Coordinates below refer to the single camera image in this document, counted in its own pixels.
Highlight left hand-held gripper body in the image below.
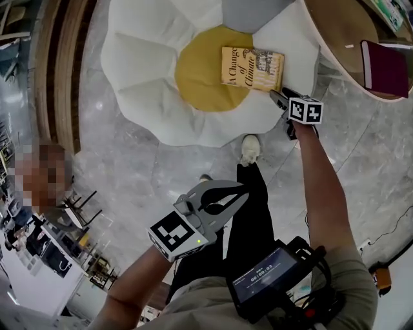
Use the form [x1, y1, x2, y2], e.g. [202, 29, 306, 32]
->
[146, 188, 227, 262]

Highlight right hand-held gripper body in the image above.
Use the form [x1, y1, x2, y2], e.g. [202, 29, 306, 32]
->
[280, 95, 324, 141]

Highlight yellow book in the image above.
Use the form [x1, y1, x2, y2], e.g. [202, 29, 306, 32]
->
[221, 46, 285, 93]

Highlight white flower-shaped seat cushion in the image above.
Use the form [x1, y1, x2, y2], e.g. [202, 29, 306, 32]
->
[100, 0, 322, 148]

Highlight person's right forearm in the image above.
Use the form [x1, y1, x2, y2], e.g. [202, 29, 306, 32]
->
[295, 124, 359, 258]

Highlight person's left forearm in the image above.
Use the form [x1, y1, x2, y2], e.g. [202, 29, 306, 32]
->
[103, 247, 177, 323]

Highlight dark red notebook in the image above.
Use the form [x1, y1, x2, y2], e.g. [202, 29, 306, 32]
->
[360, 39, 410, 99]

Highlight person's black trousers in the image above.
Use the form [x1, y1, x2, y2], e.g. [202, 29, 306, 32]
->
[166, 162, 277, 304]

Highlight person's right white shoe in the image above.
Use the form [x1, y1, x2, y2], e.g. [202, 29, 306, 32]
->
[241, 134, 261, 168]

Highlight black monitor screen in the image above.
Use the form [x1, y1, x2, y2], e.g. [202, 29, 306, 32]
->
[225, 237, 327, 325]

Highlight round wooden side table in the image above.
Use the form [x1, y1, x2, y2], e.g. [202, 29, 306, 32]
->
[298, 0, 413, 102]

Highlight round white black-legged stool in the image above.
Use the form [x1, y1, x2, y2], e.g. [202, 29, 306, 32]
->
[61, 189, 103, 229]

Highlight green and white booklet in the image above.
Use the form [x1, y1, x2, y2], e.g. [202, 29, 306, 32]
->
[370, 0, 406, 32]

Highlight person's beige shirt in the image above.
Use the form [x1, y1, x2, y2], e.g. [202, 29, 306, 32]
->
[138, 247, 378, 330]

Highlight white workstation desk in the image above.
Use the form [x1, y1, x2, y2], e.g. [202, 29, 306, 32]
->
[0, 218, 88, 318]

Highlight orange pouch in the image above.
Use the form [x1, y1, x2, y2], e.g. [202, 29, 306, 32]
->
[370, 262, 393, 297]

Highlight long wooden plank platform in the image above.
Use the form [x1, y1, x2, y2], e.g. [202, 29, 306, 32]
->
[34, 0, 97, 154]

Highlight black monitor mount rig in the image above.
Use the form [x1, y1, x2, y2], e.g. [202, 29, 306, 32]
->
[277, 237, 346, 330]

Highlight black floor cable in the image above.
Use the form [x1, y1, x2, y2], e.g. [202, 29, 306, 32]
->
[367, 214, 413, 248]

